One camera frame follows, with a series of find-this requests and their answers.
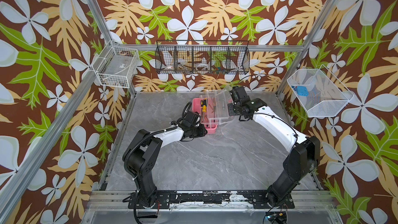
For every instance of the white wire basket left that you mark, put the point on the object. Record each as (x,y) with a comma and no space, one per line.
(116,66)

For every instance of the black wire basket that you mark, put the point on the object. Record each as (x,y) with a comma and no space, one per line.
(202,57)

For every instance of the yellow black nut driver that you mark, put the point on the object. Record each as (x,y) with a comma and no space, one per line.
(204,105)

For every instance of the white wire basket right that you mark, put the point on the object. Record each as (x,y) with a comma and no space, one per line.
(328,96)

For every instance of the aluminium frame post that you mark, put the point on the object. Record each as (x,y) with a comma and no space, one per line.
(105,32)

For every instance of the pink plastic tool box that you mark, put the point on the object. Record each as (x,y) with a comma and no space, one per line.
(217,109)

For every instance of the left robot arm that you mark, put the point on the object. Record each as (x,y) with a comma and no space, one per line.
(142,153)

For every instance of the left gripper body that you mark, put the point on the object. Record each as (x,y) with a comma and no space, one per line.
(197,130)

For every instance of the white wire basket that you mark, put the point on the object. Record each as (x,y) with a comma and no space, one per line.
(116,66)
(328,96)

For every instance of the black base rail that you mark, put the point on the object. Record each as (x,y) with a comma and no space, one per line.
(164,199)

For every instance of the blue object in basket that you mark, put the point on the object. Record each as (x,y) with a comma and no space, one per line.
(301,91)

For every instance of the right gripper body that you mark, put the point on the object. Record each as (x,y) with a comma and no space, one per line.
(234,109)

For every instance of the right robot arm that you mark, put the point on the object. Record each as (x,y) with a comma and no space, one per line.
(304,151)

